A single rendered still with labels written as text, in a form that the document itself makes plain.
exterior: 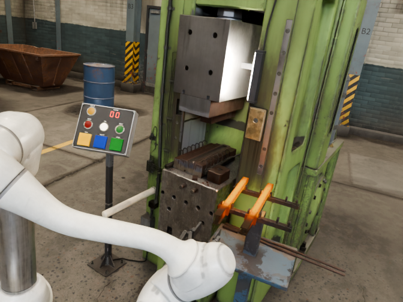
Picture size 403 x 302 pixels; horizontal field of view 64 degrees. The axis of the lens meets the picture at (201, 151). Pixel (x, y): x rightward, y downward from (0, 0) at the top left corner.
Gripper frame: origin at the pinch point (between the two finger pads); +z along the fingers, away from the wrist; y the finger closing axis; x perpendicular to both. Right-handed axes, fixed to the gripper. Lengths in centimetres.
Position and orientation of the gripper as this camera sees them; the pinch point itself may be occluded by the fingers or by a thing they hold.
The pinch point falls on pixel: (207, 232)
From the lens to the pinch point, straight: 119.7
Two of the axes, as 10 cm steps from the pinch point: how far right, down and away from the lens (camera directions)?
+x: 1.2, -9.3, -3.5
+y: 9.2, 2.3, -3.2
